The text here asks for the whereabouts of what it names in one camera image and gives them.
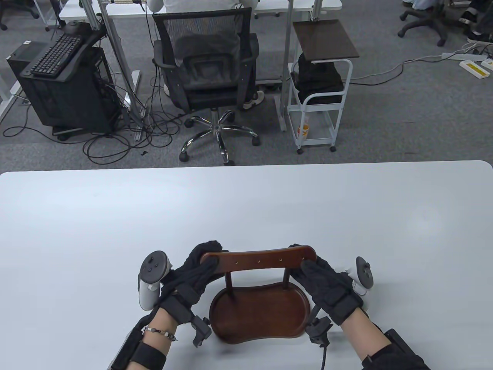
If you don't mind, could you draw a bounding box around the person's right hand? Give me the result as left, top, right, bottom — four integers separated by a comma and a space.
288, 244, 364, 326

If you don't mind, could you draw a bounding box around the person's left hand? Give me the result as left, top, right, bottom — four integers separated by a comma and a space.
159, 241, 224, 322

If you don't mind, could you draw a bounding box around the wooden key rack base tray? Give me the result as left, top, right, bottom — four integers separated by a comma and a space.
209, 281, 312, 345

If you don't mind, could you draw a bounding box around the wooden key rack top bar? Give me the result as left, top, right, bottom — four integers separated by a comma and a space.
200, 245, 317, 273

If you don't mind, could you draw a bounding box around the person's right forearm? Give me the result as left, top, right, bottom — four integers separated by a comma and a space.
339, 310, 389, 367

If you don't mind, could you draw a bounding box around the person's left forearm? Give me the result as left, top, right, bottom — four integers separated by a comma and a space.
131, 308, 179, 370

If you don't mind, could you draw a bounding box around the grey white right controller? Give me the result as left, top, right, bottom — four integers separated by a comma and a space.
345, 256, 374, 309

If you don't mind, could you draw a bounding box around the black labelled tracker box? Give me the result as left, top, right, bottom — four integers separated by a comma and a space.
110, 328, 145, 370

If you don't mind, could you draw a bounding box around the white rolling cart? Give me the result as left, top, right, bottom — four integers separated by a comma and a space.
287, 19, 354, 155

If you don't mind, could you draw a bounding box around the black mesh office chair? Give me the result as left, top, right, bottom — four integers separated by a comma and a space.
151, 7, 260, 166

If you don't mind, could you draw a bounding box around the black bag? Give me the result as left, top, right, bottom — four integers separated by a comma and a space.
291, 52, 345, 104

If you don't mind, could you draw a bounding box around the black computer tower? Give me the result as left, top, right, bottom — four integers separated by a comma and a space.
7, 42, 122, 135

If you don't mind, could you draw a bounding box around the dark brown wooden board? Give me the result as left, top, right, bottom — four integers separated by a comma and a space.
293, 18, 360, 61

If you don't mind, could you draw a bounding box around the black keyboard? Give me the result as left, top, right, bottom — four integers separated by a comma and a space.
31, 34, 86, 77

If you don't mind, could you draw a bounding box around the black office chair base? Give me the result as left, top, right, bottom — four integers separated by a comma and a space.
398, 8, 463, 47

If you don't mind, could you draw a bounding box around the white desk with metal legs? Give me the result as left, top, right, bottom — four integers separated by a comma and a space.
58, 0, 343, 141

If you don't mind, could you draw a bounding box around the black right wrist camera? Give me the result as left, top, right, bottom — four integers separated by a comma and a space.
306, 317, 334, 345

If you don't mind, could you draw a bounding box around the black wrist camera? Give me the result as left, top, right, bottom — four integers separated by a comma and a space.
191, 315, 211, 347
306, 317, 334, 345

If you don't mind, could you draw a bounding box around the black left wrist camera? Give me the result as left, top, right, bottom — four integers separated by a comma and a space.
191, 315, 211, 347

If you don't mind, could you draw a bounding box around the beaded bracelet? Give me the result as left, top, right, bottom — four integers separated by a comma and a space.
143, 327, 178, 341

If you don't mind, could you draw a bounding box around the tangle of black cables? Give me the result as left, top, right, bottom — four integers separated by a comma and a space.
3, 77, 185, 162

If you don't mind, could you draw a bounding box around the white power cable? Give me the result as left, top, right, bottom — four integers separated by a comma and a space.
350, 57, 443, 86

